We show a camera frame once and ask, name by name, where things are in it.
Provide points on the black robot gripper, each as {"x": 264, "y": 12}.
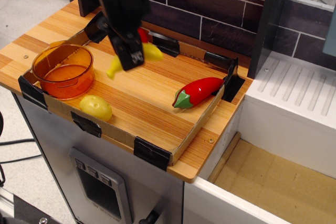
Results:
{"x": 122, "y": 19}

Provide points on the yellow plastic toy banana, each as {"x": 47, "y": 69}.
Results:
{"x": 151, "y": 53}

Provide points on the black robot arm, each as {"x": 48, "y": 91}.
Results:
{"x": 121, "y": 20}

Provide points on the orange transparent plastic pot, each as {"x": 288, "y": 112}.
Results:
{"x": 64, "y": 71}

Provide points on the cardboard fence with black tape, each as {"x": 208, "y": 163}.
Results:
{"x": 144, "y": 122}

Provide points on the red plastic toy strawberry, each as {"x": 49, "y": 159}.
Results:
{"x": 143, "y": 35}

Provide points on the yellow plastic toy potato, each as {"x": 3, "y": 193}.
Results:
{"x": 96, "y": 106}

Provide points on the red plastic toy chili pepper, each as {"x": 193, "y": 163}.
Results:
{"x": 195, "y": 92}

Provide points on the grey toy dishwasher cabinet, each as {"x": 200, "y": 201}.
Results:
{"x": 101, "y": 182}

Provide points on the white toy sink unit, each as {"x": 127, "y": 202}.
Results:
{"x": 276, "y": 160}

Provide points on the dark grey vertical post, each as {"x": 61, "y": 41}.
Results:
{"x": 266, "y": 35}

